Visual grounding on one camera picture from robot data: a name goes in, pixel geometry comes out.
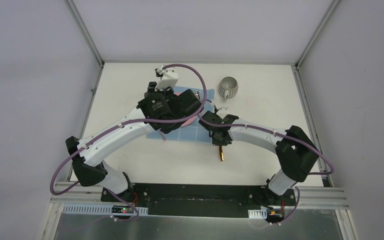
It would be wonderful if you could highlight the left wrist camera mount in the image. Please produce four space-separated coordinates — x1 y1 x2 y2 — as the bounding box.
154 65 179 91

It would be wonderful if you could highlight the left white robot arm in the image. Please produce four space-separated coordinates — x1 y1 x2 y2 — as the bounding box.
65 82 204 203

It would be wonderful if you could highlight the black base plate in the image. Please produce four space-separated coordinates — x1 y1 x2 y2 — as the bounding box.
100 183 296 219

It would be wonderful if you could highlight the blue checked cloth napkin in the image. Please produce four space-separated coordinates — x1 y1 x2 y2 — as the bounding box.
146 86 215 144

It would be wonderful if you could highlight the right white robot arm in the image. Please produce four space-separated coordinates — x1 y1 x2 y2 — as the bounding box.
198 111 320 205

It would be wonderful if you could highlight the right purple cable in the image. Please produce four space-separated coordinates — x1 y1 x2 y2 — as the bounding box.
196 97 335 226

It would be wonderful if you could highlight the pink handled fork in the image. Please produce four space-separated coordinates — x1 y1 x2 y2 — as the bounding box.
159 131 167 141

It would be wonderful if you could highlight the pink plate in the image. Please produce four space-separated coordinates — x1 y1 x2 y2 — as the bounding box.
181 115 197 127

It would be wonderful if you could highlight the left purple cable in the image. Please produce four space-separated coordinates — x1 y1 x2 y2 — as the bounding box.
49 63 208 222

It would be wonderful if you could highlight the gold table knife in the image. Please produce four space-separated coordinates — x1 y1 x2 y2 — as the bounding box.
218 146 224 162

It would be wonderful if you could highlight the grey ribbed mug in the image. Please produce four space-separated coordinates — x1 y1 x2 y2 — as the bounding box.
218 76 239 101

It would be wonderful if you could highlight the purple cable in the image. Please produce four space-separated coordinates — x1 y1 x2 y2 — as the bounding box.
196 97 335 226
49 63 208 222

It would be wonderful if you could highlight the aluminium frame rail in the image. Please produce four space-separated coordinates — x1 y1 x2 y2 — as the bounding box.
40 185 359 240

